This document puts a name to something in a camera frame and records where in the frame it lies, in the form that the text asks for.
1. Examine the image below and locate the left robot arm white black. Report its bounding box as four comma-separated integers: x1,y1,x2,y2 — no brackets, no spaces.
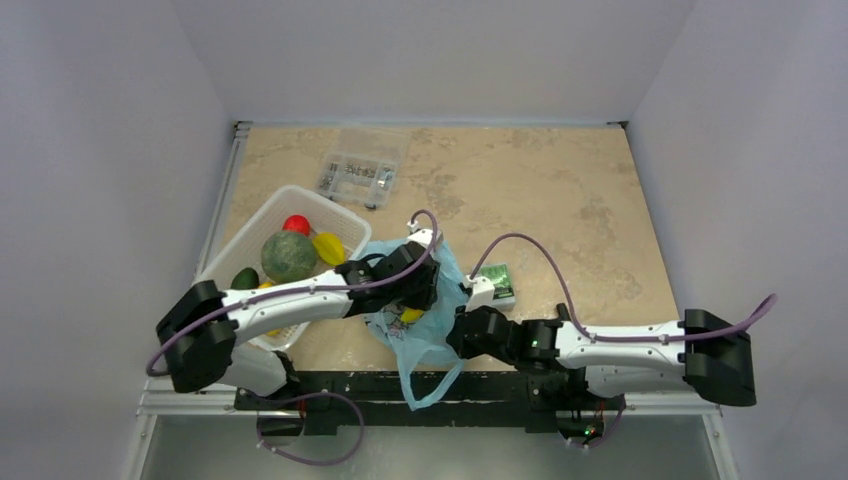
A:
155,238,440,393

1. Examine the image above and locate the yellow fake banana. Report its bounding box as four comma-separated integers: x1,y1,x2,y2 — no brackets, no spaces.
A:
399,308,426,325

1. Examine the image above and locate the aluminium frame rail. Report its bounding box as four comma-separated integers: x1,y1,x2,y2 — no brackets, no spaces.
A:
135,120,253,419

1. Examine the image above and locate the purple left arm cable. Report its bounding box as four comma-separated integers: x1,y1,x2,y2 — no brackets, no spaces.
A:
145,209,442,379

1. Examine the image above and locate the green fake fruit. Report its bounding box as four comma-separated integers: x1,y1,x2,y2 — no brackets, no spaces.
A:
260,230,317,284

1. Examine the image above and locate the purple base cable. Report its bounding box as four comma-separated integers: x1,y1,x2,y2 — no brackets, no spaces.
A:
255,392,367,466

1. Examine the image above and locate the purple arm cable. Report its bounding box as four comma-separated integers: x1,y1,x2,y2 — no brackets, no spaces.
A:
145,209,442,379
467,232,778,344

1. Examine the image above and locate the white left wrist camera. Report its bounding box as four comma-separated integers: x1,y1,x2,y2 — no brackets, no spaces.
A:
406,220,443,249

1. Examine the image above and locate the green circuit board box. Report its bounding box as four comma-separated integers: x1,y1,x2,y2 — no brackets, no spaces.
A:
478,263,517,312

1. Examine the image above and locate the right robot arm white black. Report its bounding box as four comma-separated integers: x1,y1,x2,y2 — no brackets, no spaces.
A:
447,305,757,407

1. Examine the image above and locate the yellow fake starfruit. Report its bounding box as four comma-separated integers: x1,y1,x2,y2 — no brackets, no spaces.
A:
311,232,347,267

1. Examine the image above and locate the dark green fake avocado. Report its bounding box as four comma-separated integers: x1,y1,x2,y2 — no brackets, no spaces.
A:
230,267,260,290

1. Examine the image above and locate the white plastic basket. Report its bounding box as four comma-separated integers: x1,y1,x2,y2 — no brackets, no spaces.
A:
190,184,373,352

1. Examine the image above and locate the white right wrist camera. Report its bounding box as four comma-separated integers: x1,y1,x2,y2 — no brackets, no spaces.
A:
463,275,495,311

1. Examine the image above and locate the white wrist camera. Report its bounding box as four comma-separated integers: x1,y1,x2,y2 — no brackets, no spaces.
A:
463,275,495,311
406,220,443,249

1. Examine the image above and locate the red fake fruit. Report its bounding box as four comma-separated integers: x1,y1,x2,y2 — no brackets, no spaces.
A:
282,215,312,236

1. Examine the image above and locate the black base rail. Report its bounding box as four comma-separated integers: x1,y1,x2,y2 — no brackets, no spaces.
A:
234,369,626,437

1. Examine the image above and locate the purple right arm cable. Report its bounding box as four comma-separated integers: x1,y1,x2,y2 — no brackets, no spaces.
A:
467,232,778,344

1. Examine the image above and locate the blue plastic bag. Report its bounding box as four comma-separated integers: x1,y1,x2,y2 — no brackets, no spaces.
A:
364,242,467,411

